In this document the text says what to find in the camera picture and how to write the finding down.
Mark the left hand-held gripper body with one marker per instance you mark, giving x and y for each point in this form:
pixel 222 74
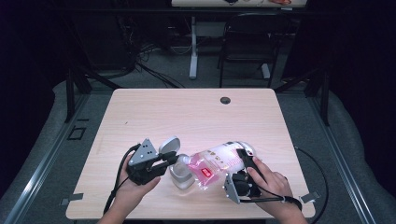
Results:
pixel 143 154

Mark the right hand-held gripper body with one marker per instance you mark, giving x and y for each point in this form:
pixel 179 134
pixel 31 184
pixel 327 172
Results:
pixel 239 186

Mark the white lidded seasoning container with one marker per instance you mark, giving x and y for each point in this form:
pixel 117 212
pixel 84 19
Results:
pixel 182 177

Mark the red and white sugar bag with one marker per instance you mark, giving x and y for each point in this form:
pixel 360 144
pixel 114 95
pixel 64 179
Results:
pixel 218 161

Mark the person's right hand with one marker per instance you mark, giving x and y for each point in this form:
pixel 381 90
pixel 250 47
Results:
pixel 274 189

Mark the person's left hand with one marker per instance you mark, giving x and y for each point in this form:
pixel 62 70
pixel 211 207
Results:
pixel 129 194

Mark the black table grommet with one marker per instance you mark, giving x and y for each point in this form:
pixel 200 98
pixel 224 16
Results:
pixel 225 100

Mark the grey tape strip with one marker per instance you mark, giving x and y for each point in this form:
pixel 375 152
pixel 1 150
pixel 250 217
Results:
pixel 309 197
pixel 74 197

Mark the black metal stand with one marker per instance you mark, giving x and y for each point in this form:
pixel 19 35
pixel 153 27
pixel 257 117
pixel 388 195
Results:
pixel 325 99
pixel 70 93

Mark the white desk leg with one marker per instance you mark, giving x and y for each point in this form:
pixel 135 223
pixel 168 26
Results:
pixel 193 56

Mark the black folding chair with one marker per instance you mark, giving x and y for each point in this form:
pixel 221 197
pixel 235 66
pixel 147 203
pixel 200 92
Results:
pixel 253 46

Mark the light background desk top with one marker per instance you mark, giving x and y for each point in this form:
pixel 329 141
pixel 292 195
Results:
pixel 202 3

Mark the aluminium floor rail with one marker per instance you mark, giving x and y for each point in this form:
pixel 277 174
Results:
pixel 40 165
pixel 342 165

